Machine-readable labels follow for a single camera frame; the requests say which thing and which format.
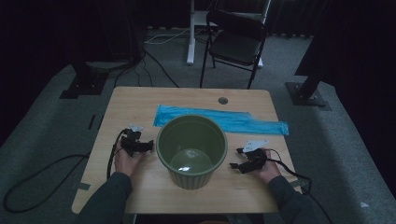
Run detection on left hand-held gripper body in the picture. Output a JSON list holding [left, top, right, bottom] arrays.
[[120, 123, 145, 158]]

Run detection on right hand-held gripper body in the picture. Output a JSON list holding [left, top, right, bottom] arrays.
[[238, 139, 270, 175]]

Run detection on blue plastic bag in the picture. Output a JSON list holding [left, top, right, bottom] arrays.
[[152, 105, 290, 136]]

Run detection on green plastic bin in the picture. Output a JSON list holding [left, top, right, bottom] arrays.
[[155, 114, 229, 190]]

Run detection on person's right hand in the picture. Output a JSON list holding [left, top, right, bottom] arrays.
[[253, 148, 283, 185]]

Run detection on person's left hand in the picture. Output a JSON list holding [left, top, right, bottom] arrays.
[[113, 145, 147, 177]]

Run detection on black stand with square base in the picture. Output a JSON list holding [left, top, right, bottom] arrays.
[[59, 60, 109, 100]]

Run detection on grey round stand base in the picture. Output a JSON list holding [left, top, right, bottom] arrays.
[[85, 60, 132, 71]]

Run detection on black slanted stand with base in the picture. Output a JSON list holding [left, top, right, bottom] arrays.
[[285, 73, 332, 111]]

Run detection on black folding chair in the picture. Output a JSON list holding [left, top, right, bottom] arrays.
[[199, 9, 269, 91]]

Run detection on left hand-held gripper cable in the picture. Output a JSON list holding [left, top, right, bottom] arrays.
[[106, 129, 130, 180]]

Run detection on black floor cables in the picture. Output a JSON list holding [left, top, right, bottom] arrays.
[[113, 46, 180, 89]]

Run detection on white desk frame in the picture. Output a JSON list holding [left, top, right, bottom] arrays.
[[186, 0, 272, 69]]

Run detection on white floor cable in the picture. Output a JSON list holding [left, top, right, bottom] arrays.
[[143, 27, 191, 45]]

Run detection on long black looped floor cable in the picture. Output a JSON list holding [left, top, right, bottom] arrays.
[[2, 153, 92, 214]]

